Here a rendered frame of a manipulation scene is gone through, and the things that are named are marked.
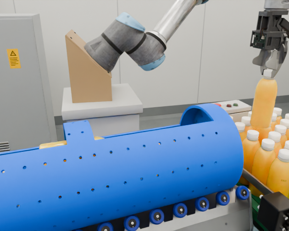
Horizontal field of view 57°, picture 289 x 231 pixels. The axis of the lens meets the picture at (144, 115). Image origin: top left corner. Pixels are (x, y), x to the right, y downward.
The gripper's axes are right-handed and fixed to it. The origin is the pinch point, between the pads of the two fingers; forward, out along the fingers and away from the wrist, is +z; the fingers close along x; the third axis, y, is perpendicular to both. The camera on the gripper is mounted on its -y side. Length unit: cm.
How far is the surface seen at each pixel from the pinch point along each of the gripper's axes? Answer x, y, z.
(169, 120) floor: -241, -79, 131
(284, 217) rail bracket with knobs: 30.0, 15.4, 32.7
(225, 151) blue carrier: 18.3, 29.1, 15.3
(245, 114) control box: -18.5, -9.3, 24.3
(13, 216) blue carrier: 20, 82, 20
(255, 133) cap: 4.9, 6.2, 20.2
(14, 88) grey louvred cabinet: -151, 98, 40
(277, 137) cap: 9.1, 0.4, 20.6
